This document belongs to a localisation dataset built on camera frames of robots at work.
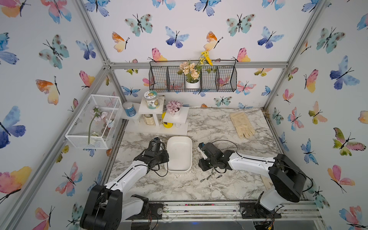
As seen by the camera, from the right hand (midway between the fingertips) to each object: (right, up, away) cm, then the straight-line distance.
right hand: (201, 163), depth 86 cm
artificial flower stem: (-54, +28, -11) cm, 62 cm away
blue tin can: (-44, +32, +4) cm, 55 cm away
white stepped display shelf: (-30, +25, +17) cm, 43 cm away
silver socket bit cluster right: (+12, -8, 0) cm, 14 cm away
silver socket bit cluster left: (0, -10, -2) cm, 10 cm away
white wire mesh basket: (-53, +22, -18) cm, 60 cm away
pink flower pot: (-16, +33, +1) cm, 37 cm away
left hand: (-19, +5, +2) cm, 20 cm away
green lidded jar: (-29, +37, -1) cm, 47 cm away
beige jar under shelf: (-36, +26, +18) cm, 48 cm away
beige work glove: (+33, +22, +24) cm, 47 cm away
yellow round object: (-23, +22, +18) cm, 36 cm away
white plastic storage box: (-13, +5, +10) cm, 17 cm away
